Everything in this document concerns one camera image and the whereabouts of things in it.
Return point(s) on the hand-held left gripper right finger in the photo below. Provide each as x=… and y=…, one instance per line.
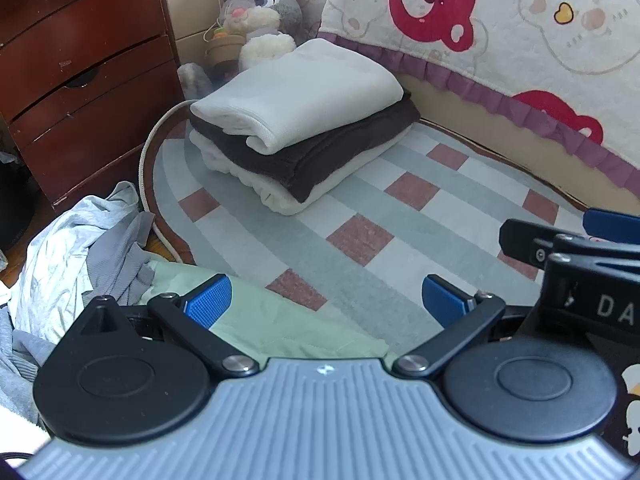
x=442, y=301

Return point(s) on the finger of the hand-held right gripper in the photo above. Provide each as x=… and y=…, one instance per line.
x=615, y=224
x=525, y=240

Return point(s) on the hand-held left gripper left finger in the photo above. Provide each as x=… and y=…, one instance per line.
x=210, y=301

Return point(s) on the cream waffle-knit monster top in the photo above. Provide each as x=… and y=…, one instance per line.
x=300, y=90

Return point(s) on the pale green quilt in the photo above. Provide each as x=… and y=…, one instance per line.
x=280, y=325

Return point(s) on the grey knit garment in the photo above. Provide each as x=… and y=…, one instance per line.
x=120, y=265

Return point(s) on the beige bed base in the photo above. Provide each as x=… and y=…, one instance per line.
x=500, y=145

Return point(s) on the cream folded fleece garment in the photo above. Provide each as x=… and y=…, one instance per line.
x=300, y=195

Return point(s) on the light blue shirt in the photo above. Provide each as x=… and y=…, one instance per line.
x=55, y=265

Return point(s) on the brown folded sweater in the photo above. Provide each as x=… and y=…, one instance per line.
x=325, y=152

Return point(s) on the bear printed blanket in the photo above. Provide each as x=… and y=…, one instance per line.
x=500, y=35

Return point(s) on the black trash bin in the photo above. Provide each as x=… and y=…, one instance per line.
x=15, y=200

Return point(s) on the pale pink fleece garment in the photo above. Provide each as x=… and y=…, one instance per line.
x=17, y=430

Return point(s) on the red-brown wooden drawer cabinet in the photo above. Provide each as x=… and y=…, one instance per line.
x=85, y=85

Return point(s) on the toy carrot pot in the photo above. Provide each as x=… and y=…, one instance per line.
x=225, y=50

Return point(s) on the beige bedside cabinet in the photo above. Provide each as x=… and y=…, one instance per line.
x=195, y=15

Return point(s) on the grey rabbit plush toy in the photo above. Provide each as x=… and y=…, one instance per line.
x=260, y=10

